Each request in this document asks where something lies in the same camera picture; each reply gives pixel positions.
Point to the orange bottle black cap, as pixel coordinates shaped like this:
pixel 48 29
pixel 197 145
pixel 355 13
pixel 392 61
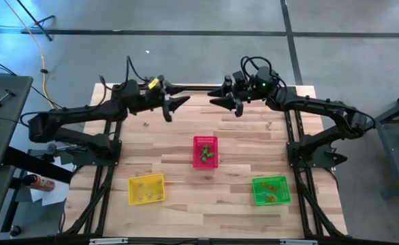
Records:
pixel 43 183

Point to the grey side desk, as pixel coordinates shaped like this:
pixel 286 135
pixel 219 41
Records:
pixel 5 129

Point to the red plastic basket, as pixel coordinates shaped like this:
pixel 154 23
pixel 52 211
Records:
pixel 196 165

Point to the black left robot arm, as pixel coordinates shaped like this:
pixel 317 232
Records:
pixel 83 114

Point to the white metal bracket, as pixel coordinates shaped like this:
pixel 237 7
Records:
pixel 107 241
pixel 298 242

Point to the black desk beam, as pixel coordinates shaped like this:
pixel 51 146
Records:
pixel 32 163

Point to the dark grey desk frame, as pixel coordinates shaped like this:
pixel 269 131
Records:
pixel 393 156

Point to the white paper sheets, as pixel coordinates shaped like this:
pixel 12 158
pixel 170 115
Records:
pixel 54 197

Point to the black aluminium table frame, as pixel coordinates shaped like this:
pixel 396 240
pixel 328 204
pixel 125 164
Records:
pixel 199 88

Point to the yellow plastic basket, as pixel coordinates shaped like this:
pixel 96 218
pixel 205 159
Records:
pixel 146 182

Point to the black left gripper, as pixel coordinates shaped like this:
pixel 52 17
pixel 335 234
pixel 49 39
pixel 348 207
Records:
pixel 167 114

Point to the black round knob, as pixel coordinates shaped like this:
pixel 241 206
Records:
pixel 15 231

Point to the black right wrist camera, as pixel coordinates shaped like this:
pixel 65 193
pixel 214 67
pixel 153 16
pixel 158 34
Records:
pixel 239 77

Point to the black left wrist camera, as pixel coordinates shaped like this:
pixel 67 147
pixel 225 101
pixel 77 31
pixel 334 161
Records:
pixel 155 94

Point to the green plastic basket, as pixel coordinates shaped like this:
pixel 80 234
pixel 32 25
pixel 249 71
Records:
pixel 281 197

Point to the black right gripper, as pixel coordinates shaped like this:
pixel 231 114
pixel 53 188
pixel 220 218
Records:
pixel 239 110

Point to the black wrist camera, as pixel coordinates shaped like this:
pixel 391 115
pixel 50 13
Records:
pixel 239 77
pixel 155 94

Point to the black floor tripod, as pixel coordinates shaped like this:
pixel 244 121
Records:
pixel 37 24

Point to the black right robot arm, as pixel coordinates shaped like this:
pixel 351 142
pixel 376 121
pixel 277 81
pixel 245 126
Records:
pixel 322 105

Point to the yellow tag label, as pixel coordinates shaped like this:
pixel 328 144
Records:
pixel 154 83

